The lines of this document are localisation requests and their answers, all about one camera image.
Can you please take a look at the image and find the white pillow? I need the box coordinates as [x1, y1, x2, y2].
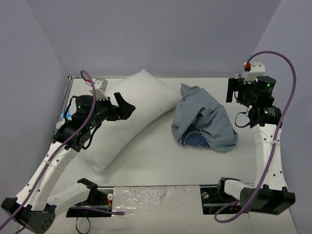
[80, 70, 181, 175]

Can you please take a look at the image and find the blue patterned pillowcase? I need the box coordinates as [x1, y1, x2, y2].
[171, 83, 238, 153]

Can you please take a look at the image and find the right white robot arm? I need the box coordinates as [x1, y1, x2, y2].
[216, 76, 295, 215]

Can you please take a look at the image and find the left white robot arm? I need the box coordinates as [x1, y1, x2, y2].
[0, 93, 136, 234]

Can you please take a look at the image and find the blue white pillow tag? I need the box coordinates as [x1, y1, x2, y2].
[60, 110, 72, 121]

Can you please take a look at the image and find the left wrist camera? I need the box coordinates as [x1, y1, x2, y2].
[85, 78, 108, 100]

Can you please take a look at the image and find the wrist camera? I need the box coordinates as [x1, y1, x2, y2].
[244, 62, 266, 82]
[85, 78, 108, 100]

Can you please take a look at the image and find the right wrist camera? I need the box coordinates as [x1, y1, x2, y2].
[244, 62, 266, 82]

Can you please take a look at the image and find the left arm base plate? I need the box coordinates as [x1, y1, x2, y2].
[66, 187, 114, 218]

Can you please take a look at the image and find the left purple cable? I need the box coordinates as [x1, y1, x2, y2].
[0, 70, 125, 234]

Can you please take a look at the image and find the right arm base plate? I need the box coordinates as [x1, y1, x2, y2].
[200, 184, 236, 215]

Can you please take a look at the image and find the black cable loop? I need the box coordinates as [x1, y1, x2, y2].
[75, 215, 91, 234]

